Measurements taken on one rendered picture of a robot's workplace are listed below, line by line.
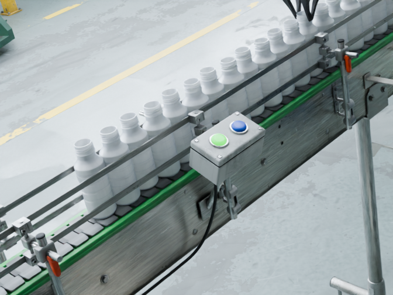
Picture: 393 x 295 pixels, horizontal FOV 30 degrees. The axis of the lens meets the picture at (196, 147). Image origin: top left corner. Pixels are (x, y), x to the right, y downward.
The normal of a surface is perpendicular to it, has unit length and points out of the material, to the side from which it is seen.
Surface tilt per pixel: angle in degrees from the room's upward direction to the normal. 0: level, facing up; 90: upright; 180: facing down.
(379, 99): 90
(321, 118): 90
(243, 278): 0
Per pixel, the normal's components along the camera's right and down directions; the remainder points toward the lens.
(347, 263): -0.18, -0.86
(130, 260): 0.70, 0.22
